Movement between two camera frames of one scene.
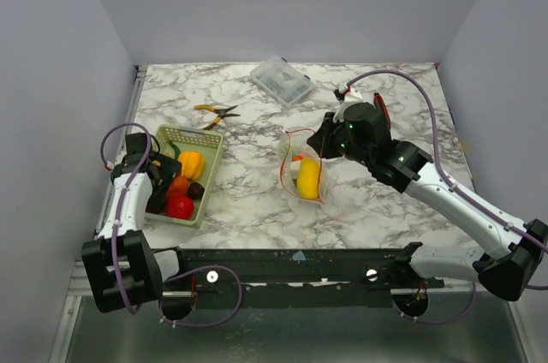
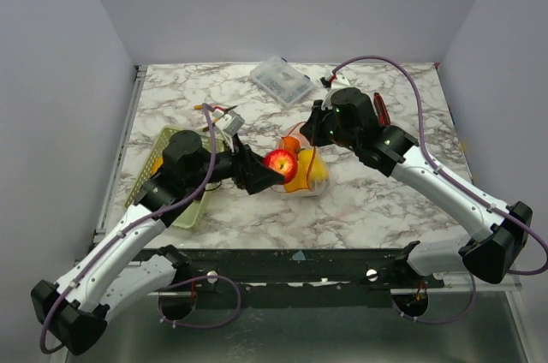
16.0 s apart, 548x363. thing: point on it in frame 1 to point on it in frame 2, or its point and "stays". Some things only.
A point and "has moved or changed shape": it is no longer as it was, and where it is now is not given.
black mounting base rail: [295, 278] stays
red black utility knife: [379, 104] stays
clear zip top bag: [302, 170] has moved or changed shape
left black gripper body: [168, 169] to [229, 164]
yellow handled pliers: [223, 113] stays
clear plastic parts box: [282, 80] stays
